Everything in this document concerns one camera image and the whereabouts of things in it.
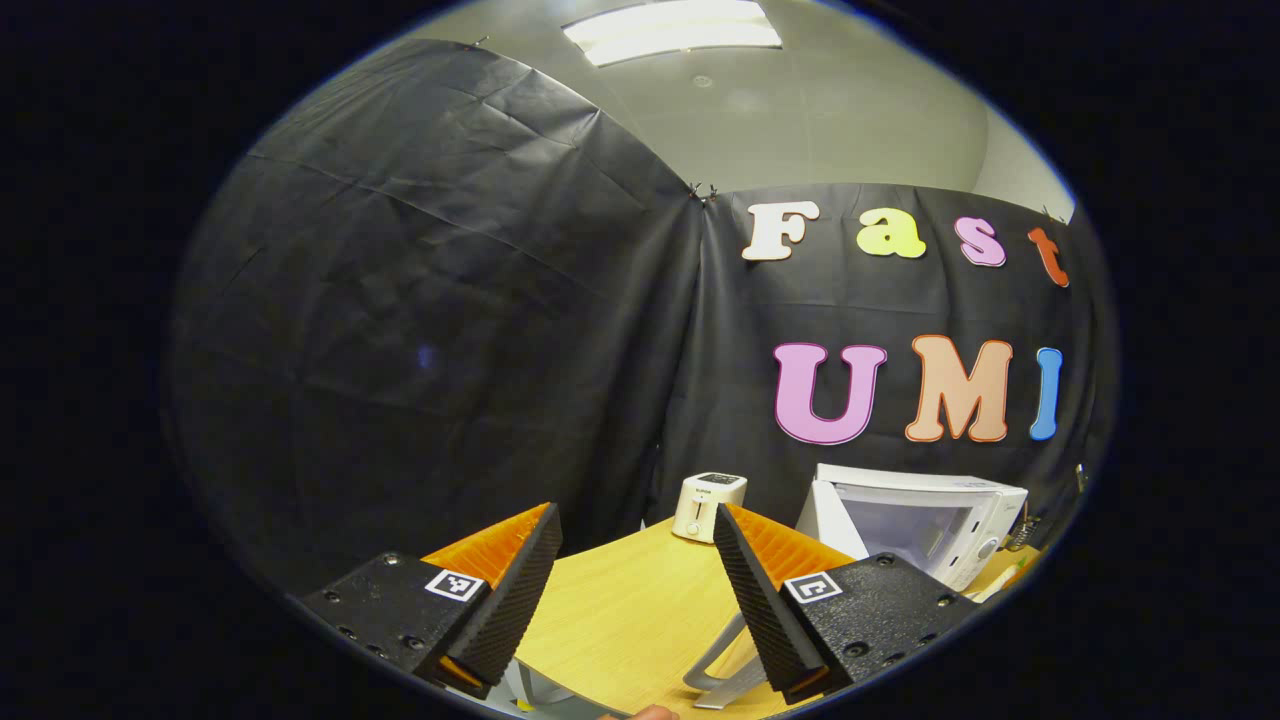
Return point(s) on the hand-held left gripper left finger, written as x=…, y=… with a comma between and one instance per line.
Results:
x=515, y=600

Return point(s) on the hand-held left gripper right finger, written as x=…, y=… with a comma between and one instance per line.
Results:
x=760, y=600

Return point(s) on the white microwave oven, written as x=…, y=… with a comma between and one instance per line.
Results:
x=950, y=500

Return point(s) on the white tray of green vegetables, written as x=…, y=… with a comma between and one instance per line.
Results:
x=1005, y=582

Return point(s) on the white toaster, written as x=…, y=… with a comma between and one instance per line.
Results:
x=705, y=505

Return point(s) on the clear glass cup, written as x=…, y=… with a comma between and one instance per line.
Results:
x=1022, y=535

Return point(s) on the black backdrop cloth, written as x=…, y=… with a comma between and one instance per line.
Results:
x=420, y=300

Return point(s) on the ceiling light panel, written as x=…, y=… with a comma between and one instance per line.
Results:
x=670, y=30

